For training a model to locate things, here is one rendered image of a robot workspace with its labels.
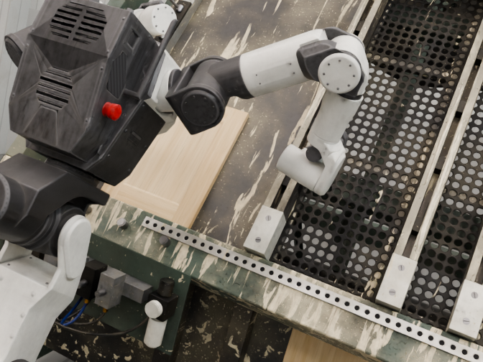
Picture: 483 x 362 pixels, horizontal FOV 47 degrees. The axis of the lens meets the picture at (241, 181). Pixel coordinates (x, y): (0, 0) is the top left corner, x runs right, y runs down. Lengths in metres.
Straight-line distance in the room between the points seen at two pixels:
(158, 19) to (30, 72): 0.31
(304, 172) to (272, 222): 0.31
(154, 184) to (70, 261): 0.54
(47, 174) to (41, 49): 0.24
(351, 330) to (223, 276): 0.35
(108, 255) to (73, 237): 0.44
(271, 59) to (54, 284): 0.63
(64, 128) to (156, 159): 0.64
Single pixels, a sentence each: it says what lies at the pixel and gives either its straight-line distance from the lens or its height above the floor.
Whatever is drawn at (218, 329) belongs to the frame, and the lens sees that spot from 1.83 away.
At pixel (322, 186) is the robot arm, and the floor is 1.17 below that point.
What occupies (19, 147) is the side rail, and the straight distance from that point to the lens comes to 1.90.
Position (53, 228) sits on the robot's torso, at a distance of 1.17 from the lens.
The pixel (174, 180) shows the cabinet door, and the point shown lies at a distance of 1.66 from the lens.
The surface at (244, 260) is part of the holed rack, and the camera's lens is 1.47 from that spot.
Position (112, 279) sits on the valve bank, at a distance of 1.50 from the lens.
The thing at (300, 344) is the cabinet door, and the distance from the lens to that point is 1.71.
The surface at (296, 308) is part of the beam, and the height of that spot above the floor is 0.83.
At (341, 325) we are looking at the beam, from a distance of 1.41.
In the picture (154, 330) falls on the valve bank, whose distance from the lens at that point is 1.53.
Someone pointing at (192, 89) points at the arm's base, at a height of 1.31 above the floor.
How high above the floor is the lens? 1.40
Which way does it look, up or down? 12 degrees down
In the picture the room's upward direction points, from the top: 15 degrees clockwise
